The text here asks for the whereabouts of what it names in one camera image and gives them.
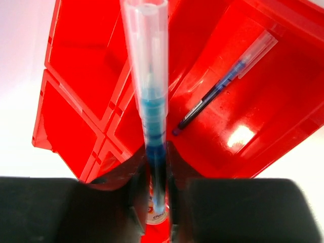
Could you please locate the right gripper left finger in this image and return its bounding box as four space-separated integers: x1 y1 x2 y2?
1 161 149 242

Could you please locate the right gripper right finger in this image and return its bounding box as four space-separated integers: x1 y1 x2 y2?
167 142 316 242

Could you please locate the dark blue pen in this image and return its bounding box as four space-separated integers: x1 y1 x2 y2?
172 60 247 136

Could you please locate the large silver tape roll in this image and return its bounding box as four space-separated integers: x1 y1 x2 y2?
146 196 168 225

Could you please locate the blue pen with label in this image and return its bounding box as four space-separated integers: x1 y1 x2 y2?
140 98 167 214

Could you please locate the red compartment bin tray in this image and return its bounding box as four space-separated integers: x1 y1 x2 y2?
32 1 323 182

